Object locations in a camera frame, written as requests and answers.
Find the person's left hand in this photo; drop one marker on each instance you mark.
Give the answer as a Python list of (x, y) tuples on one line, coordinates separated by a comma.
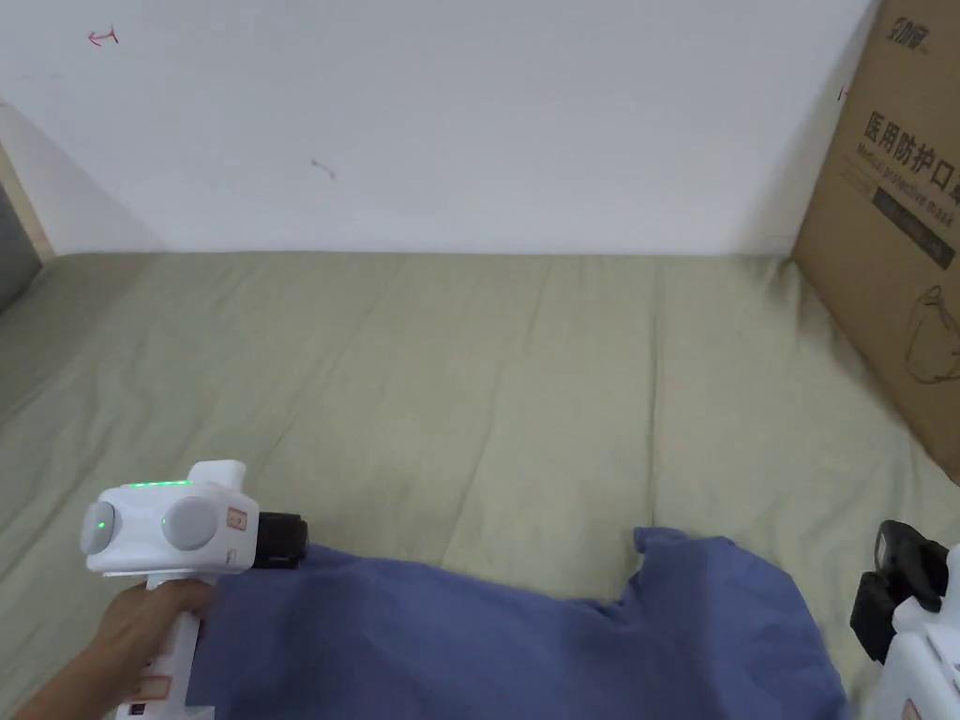
[(146, 626)]

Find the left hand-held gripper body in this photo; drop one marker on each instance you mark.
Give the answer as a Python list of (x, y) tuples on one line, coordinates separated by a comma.
[(150, 525)]

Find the person's left forearm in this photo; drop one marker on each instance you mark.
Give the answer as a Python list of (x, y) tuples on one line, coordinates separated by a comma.
[(60, 694)]

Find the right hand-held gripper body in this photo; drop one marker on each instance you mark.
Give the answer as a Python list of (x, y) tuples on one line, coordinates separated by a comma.
[(919, 652)]

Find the bed with pale green sheet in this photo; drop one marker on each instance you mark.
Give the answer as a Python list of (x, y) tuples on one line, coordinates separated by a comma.
[(450, 375)]

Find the dark blue shirt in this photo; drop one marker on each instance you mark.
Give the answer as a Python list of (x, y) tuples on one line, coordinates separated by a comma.
[(487, 652)]

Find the brown cardboard carton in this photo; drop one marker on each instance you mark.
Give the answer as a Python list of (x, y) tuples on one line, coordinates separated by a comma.
[(892, 225)]

